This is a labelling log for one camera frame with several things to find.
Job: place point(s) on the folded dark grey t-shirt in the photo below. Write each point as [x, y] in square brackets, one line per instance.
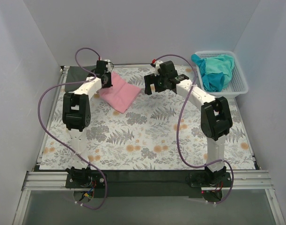
[75, 74]

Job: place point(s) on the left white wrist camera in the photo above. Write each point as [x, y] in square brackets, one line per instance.
[109, 64]

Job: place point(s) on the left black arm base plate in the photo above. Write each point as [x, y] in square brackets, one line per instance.
[93, 179]

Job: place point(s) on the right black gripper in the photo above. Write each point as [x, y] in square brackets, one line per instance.
[152, 80]

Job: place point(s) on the teal t-shirt in basket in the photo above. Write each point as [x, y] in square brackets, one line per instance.
[216, 72]

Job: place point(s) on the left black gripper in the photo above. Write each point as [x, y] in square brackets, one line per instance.
[106, 80]

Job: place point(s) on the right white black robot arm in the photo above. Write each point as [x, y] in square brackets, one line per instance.
[216, 122]

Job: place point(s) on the aluminium frame rail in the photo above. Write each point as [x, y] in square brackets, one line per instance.
[59, 180]

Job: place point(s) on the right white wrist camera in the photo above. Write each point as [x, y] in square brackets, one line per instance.
[156, 65]

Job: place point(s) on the white plastic basket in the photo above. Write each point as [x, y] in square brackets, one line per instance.
[237, 85]

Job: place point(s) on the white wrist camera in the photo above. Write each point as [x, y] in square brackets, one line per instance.
[156, 65]
[109, 64]

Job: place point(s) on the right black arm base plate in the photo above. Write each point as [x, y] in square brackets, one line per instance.
[206, 178]

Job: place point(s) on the pink t-shirt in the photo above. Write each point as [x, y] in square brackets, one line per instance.
[121, 94]

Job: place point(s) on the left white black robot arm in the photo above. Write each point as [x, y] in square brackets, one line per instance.
[77, 117]

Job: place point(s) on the floral patterned table mat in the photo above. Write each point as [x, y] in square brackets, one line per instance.
[144, 137]

